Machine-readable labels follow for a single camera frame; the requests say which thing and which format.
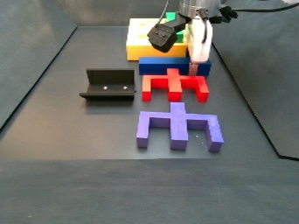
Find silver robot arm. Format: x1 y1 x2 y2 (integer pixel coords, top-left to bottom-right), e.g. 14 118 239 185
179 0 221 75

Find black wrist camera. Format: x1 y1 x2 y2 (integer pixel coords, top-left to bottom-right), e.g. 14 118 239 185
147 12 191 53

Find red forked block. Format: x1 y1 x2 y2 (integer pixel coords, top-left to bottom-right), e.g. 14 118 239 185
143 68 210 102

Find black cable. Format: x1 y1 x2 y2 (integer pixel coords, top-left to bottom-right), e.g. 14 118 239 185
218 1 299 23

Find yellow slotted board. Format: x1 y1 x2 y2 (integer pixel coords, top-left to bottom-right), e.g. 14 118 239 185
126 18 187 61

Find blue bar block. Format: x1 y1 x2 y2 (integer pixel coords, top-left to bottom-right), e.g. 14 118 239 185
138 56 213 76

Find purple forked block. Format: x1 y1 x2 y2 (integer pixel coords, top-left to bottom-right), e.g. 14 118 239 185
136 102 225 152

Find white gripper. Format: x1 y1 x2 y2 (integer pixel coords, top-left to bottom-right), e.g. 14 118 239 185
186 17 213 75

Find green bar block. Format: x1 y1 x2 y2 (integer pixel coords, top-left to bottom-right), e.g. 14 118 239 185
166 11 183 43

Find black angle bracket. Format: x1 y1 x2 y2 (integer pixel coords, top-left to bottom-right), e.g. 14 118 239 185
79 68 136 101

